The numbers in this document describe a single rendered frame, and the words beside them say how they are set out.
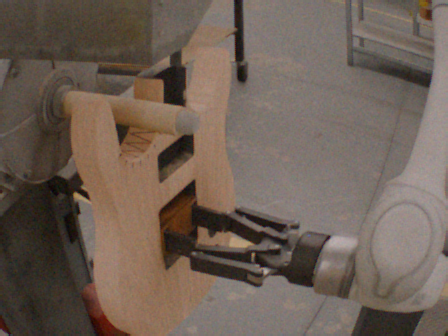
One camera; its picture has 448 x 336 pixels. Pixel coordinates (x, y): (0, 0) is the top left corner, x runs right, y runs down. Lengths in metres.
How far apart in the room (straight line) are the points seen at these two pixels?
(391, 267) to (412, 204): 0.06
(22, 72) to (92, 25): 0.26
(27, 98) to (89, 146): 0.15
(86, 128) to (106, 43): 0.18
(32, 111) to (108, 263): 0.23
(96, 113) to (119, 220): 0.14
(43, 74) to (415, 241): 0.51
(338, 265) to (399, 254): 0.21
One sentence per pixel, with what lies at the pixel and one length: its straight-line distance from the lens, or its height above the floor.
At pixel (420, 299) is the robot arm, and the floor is 1.07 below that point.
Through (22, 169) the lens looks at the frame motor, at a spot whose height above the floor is 1.18.
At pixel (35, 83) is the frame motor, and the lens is 0.70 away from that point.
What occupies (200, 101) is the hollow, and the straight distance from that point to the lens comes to 0.81.
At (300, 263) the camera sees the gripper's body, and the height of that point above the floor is 1.08.
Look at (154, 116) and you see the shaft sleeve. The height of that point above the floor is 1.26.
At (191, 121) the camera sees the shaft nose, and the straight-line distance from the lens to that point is 0.60.
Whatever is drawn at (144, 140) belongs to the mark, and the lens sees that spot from 0.69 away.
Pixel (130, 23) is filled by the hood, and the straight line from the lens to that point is 0.41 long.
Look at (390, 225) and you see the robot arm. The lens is 0.48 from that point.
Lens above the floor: 1.53
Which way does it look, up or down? 32 degrees down
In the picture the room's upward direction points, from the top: 1 degrees counter-clockwise
